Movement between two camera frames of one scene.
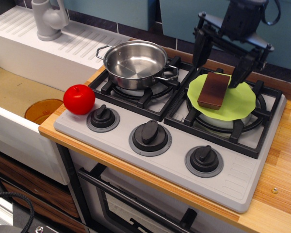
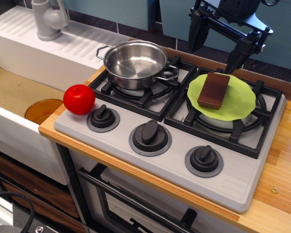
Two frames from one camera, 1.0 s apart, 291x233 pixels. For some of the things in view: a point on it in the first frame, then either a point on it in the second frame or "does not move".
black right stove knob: x=204 y=161 does not move
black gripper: x=239 y=27 → x=235 y=18
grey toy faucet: x=49 y=22 does not move
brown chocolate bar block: x=211 y=94 does not move
